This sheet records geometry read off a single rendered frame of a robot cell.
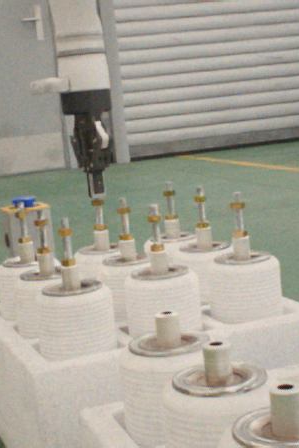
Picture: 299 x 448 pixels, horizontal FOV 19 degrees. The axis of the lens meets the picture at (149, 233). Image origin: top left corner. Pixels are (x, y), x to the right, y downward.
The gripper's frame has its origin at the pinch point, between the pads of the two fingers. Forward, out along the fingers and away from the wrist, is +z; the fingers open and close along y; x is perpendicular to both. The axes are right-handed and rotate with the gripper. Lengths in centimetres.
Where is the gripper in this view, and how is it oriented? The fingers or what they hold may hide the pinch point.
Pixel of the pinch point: (95, 184)
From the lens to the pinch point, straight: 132.5
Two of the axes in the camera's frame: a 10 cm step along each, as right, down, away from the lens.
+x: -9.1, 1.5, -3.9
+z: 1.0, 9.8, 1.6
